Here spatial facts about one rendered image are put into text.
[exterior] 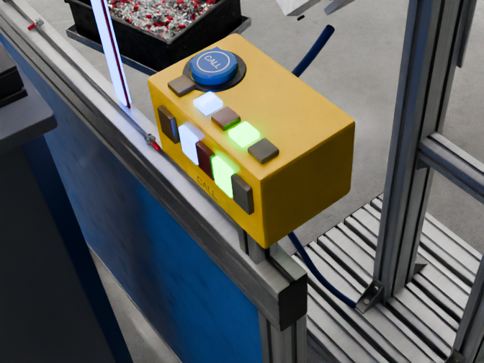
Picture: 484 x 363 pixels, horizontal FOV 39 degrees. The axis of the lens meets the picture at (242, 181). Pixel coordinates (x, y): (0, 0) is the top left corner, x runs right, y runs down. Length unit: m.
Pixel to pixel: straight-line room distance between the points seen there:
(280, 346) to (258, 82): 0.33
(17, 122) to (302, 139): 0.39
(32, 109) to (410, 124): 0.64
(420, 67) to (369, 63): 1.21
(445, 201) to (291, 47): 0.80
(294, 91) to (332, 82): 1.67
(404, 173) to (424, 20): 0.33
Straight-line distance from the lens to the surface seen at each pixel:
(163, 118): 0.59
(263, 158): 0.51
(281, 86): 0.58
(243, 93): 0.58
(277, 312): 0.73
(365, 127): 2.09
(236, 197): 0.54
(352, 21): 2.51
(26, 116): 0.83
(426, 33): 1.07
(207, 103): 0.56
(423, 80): 1.13
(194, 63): 0.59
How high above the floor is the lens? 1.45
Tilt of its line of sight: 48 degrees down
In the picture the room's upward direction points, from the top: 6 degrees counter-clockwise
